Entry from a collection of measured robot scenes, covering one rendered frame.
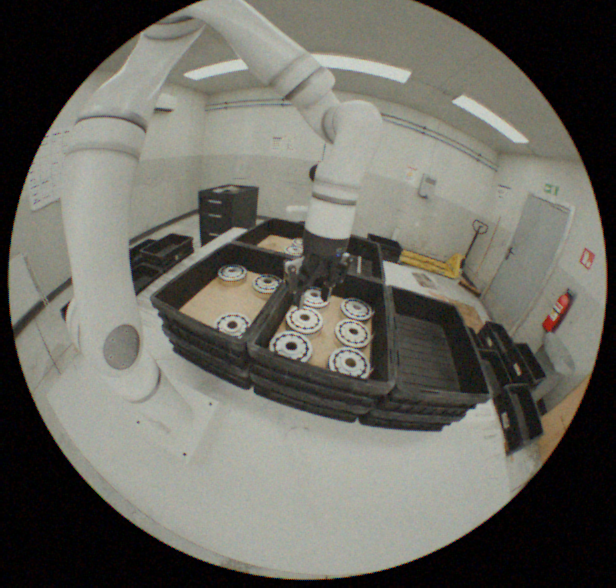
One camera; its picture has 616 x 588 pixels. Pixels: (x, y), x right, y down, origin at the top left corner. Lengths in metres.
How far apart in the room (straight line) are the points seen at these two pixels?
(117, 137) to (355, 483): 0.70
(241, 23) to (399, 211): 3.81
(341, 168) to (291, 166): 3.62
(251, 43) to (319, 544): 0.82
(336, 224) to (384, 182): 3.53
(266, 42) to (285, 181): 3.72
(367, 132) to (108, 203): 0.29
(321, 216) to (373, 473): 0.59
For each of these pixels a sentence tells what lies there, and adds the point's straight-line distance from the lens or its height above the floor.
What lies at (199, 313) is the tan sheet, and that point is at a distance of 0.62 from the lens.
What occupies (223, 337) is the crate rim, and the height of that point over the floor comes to 0.93.
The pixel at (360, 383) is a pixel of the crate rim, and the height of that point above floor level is 0.93.
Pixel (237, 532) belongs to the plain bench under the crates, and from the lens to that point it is 0.57.
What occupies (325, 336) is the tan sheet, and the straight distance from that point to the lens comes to 0.57.
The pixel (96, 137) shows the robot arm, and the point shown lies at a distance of 0.22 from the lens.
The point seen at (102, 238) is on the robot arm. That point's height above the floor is 1.19.
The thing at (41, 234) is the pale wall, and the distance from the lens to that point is 3.18.
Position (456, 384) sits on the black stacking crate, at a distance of 0.68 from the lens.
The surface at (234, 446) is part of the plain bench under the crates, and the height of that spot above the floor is 0.70.
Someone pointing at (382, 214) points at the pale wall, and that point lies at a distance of 3.87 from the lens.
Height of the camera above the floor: 1.24
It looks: 33 degrees down
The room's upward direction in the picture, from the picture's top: 11 degrees clockwise
